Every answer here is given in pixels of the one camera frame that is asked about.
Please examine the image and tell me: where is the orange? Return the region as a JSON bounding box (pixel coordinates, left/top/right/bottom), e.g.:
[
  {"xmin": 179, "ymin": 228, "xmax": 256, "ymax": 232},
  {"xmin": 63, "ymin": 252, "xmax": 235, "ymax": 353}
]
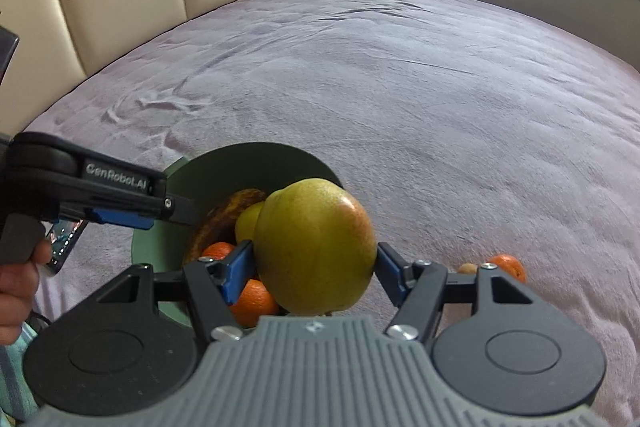
[
  {"xmin": 201, "ymin": 242, "xmax": 237, "ymax": 261},
  {"xmin": 487, "ymin": 254, "xmax": 528, "ymax": 284},
  {"xmin": 229, "ymin": 279, "xmax": 281, "ymax": 329}
]

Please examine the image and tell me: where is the green plastic bowl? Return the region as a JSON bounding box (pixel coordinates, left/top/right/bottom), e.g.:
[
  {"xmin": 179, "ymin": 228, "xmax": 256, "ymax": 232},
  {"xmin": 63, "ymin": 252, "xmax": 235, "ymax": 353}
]
[{"xmin": 131, "ymin": 142, "xmax": 346, "ymax": 331}]

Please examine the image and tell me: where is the pink bed blanket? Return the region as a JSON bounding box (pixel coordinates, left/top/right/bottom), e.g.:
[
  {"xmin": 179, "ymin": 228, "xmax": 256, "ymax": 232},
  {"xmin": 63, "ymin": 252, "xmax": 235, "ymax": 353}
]
[{"xmin": 22, "ymin": 0, "xmax": 640, "ymax": 427}]

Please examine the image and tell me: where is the brown overripe banana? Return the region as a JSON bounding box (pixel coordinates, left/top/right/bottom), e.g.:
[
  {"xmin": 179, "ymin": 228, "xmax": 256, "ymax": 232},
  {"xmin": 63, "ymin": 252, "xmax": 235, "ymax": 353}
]
[{"xmin": 184, "ymin": 188, "xmax": 269, "ymax": 266}]

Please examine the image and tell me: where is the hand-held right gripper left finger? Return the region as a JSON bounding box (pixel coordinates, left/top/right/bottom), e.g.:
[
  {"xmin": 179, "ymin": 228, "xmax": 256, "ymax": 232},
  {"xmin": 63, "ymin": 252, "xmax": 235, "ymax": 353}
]
[{"xmin": 97, "ymin": 239, "xmax": 256, "ymax": 342}]

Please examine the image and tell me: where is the teal striped clothing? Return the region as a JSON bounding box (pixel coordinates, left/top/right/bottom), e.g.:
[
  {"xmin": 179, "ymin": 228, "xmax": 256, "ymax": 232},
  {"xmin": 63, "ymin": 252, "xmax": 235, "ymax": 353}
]
[{"xmin": 0, "ymin": 322, "xmax": 42, "ymax": 424}]

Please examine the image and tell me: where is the person's left hand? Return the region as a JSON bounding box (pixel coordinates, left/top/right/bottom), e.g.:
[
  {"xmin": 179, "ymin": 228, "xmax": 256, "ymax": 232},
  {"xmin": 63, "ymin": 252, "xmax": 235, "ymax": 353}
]
[{"xmin": 0, "ymin": 239, "xmax": 52, "ymax": 348}]

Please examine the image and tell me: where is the large yellow-green pear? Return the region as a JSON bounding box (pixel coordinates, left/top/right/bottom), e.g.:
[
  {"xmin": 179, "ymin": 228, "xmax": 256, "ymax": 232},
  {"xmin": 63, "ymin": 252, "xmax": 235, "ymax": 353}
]
[{"xmin": 254, "ymin": 178, "xmax": 379, "ymax": 316}]

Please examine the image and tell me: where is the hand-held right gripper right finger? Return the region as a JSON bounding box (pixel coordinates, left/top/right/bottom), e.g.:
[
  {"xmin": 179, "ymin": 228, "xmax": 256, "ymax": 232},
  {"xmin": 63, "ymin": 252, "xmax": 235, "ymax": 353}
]
[{"xmin": 375, "ymin": 242, "xmax": 539, "ymax": 342}]

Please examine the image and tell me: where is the small yellow pear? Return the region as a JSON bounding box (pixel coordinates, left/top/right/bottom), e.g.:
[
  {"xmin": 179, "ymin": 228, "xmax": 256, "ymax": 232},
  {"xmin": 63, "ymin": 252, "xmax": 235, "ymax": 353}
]
[{"xmin": 235, "ymin": 201, "xmax": 266, "ymax": 244}]

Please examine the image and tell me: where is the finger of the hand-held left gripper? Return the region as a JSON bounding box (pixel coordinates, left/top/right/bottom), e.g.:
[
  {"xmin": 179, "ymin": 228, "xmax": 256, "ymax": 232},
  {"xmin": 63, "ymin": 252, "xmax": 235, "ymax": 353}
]
[
  {"xmin": 166, "ymin": 194, "xmax": 206, "ymax": 229},
  {"xmin": 92, "ymin": 207, "xmax": 157, "ymax": 232}
]

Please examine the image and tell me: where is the black smartphone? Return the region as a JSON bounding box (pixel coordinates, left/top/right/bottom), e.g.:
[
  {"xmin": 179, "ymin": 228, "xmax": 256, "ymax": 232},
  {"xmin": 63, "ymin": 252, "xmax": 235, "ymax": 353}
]
[{"xmin": 45, "ymin": 218, "xmax": 90, "ymax": 276}]

